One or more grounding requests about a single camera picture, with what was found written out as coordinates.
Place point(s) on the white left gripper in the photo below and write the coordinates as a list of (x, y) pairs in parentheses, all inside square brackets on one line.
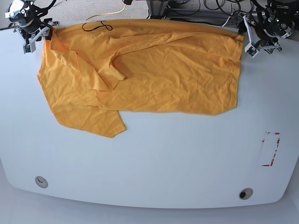
[(262, 35)]

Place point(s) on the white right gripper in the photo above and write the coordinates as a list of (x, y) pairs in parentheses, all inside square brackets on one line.
[(35, 30)]

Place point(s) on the orange t-shirt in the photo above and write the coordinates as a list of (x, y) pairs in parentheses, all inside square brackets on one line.
[(91, 72)]

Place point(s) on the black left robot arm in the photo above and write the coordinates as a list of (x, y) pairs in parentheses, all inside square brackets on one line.
[(288, 14)]

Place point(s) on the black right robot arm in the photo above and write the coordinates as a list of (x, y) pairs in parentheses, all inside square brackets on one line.
[(27, 18)]

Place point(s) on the red tape rectangle marking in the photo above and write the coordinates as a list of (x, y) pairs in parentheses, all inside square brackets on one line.
[(269, 148)]

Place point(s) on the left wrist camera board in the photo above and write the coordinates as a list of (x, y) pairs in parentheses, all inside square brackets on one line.
[(252, 51)]

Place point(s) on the aluminium frame stand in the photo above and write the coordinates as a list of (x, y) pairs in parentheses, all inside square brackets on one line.
[(222, 13)]

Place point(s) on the left table cable grommet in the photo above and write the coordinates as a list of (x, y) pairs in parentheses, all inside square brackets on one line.
[(41, 182)]

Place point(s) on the table cable grommet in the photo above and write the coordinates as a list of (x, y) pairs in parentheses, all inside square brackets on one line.
[(246, 194), (41, 182)]

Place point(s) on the right table cable grommet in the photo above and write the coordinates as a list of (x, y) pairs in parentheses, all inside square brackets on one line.
[(246, 194)]

